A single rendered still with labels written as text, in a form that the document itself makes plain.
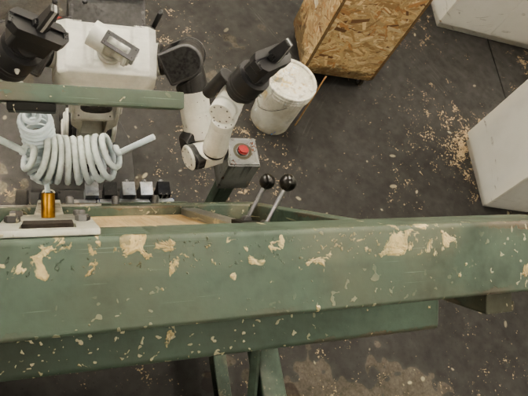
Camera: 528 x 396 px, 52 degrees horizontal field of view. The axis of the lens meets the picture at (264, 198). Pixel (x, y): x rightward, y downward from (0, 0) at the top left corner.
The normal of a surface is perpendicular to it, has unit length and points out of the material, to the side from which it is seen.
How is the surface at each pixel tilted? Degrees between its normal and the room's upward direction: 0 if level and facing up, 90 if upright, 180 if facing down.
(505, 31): 90
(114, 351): 30
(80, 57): 23
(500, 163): 90
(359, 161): 0
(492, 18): 90
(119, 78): 68
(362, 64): 90
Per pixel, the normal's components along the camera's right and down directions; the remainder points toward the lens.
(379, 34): 0.11, 0.89
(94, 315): 0.36, 0.05
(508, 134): -0.95, -0.12
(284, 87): 0.32, -0.46
